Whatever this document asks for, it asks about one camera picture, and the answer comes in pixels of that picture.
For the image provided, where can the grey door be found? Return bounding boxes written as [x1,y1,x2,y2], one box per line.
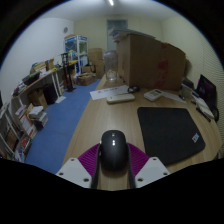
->
[106,19,128,51]

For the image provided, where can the large brown cardboard box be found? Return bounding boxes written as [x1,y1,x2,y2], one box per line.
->
[113,33,187,92]

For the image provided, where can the black floor stand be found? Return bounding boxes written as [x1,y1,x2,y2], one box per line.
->
[60,52,77,93]

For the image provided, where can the blue white display cabinet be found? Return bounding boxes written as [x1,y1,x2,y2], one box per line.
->
[64,34,89,74]

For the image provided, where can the open cardboard box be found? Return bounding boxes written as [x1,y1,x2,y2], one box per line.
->
[76,72,98,87]

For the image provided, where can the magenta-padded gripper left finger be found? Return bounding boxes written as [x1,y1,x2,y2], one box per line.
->
[55,143,102,190]

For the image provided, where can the white calculator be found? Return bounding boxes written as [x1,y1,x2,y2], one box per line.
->
[143,88,164,102]

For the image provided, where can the stack of books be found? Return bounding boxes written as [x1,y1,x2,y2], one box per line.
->
[28,105,49,129]

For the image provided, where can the black chair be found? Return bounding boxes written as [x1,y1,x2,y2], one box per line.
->
[209,105,221,123]

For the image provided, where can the black pen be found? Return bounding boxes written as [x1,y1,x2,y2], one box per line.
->
[195,106,212,123]

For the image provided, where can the white paper sheet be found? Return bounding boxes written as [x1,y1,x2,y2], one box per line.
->
[89,84,130,101]

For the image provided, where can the wooden side desk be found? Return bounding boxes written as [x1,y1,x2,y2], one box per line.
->
[11,59,79,108]

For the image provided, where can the white shelf unit with books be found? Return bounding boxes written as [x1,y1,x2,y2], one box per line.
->
[0,99,38,163]

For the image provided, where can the black laptop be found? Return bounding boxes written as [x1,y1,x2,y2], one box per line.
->
[195,74,218,111]

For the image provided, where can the white notebook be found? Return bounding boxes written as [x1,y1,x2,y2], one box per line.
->
[194,97,215,120]

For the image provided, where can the stacked cardboard boxes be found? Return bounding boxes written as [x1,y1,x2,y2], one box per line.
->
[88,47,106,79]

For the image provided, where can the small black round object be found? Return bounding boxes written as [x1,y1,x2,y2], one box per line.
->
[127,85,141,94]

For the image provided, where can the black mouse pad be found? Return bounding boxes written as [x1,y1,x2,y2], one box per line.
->
[136,106,207,167]

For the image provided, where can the white paper strip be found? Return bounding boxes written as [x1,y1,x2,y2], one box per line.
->
[161,90,188,104]

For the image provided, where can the black computer mouse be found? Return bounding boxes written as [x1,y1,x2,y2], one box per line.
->
[99,129,130,172]

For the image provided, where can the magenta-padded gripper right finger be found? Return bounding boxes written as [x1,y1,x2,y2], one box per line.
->
[127,143,171,190]

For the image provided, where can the clear glass jar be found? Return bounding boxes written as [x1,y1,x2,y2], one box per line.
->
[103,49,119,83]

